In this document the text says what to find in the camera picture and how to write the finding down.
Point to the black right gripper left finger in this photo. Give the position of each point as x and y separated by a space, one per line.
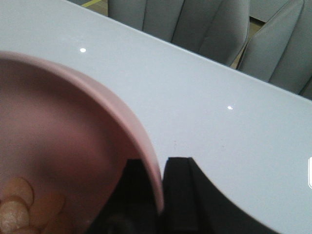
132 207

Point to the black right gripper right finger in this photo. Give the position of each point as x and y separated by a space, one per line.
194 205

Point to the pink plastic bowl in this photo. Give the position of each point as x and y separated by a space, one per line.
64 132

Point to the orange ham slices pile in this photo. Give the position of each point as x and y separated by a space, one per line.
21 213

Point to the right beige upholstered chair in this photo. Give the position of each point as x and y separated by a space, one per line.
280 52

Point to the beige upholstered chair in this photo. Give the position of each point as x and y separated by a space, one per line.
215 29
280 52

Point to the left beige upholstered chair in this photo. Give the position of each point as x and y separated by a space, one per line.
215 29

